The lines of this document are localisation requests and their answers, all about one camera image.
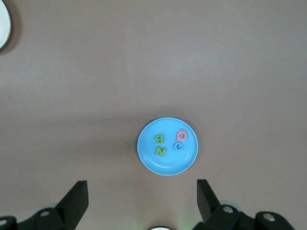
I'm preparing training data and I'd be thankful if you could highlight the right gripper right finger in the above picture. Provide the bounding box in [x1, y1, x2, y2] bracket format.
[193, 178, 295, 230]

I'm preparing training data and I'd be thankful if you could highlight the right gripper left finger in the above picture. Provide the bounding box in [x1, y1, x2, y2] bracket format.
[0, 180, 90, 230]

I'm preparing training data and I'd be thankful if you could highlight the blue plate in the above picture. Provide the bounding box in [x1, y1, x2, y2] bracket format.
[137, 116, 199, 176]

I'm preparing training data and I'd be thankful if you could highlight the beige plate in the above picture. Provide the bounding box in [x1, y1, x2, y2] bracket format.
[0, 0, 12, 50]

